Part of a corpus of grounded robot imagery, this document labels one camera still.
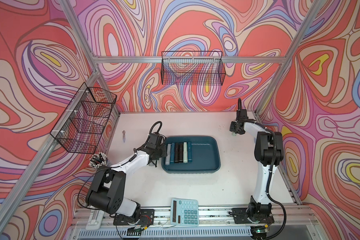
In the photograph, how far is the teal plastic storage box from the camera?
0.88 m

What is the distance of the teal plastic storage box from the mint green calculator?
0.16 metres

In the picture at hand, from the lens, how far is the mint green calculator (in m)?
0.72
